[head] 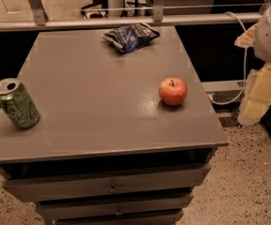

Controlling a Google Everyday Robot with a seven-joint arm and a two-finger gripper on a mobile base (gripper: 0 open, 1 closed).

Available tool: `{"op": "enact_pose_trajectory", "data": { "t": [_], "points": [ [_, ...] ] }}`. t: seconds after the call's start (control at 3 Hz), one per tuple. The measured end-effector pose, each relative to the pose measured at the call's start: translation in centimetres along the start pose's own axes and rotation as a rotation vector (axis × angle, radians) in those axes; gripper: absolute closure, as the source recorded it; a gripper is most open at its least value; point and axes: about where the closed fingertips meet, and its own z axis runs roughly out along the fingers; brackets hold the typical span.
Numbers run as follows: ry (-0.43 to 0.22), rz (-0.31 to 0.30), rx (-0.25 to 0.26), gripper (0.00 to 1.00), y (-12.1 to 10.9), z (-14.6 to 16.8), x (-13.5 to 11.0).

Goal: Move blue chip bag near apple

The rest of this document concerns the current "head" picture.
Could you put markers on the blue chip bag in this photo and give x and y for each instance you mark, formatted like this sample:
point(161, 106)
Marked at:
point(129, 38)

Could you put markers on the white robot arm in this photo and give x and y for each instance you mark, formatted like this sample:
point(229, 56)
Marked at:
point(257, 92)

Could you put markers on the red apple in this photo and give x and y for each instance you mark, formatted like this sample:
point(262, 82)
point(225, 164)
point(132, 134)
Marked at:
point(173, 91)

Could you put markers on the grey drawer cabinet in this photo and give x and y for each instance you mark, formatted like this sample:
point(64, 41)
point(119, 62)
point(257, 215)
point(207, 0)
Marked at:
point(100, 111)

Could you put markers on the middle grey drawer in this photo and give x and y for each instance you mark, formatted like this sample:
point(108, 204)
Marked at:
point(116, 207)

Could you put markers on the grey drawer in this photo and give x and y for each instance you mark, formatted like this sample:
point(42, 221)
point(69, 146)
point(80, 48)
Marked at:
point(116, 207)
point(106, 183)
point(164, 217)

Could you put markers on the black office chair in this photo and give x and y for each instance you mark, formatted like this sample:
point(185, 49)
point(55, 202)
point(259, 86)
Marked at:
point(94, 0)

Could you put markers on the bottom grey drawer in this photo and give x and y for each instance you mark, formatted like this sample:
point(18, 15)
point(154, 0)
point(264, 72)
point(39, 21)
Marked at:
point(164, 217)

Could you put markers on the green soda can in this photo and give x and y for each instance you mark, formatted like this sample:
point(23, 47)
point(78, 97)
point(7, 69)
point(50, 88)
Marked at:
point(17, 103)

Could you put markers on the top grey drawer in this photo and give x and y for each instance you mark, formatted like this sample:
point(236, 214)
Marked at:
point(106, 183)

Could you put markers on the metal railing frame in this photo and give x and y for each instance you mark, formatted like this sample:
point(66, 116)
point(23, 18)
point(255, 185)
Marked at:
point(23, 15)

